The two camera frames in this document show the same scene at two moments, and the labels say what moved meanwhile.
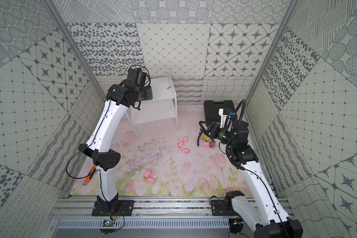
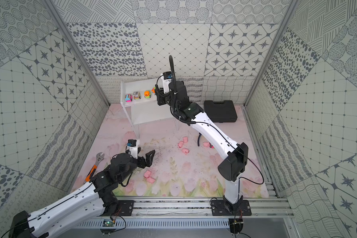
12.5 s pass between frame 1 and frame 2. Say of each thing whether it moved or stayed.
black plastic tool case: stayed
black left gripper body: moved
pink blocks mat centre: stayed
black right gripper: moved
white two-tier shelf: stayed
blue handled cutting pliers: stayed
